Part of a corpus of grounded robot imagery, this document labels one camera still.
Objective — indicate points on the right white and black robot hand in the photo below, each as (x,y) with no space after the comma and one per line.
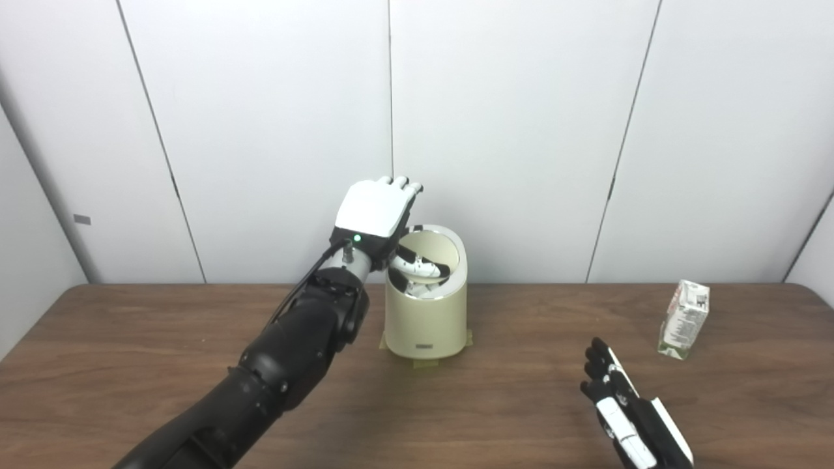
(635,423)

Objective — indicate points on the small grey wall tag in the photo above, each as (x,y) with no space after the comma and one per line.
(82,219)

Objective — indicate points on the white and green milk carton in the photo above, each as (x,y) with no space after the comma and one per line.
(684,319)

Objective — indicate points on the cream-colored round bin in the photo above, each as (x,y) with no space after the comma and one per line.
(427,322)

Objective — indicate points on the cream round bin lid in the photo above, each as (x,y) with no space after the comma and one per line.
(431,246)

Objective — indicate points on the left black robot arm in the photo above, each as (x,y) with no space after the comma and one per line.
(287,352)

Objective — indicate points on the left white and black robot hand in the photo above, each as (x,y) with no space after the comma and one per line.
(374,208)

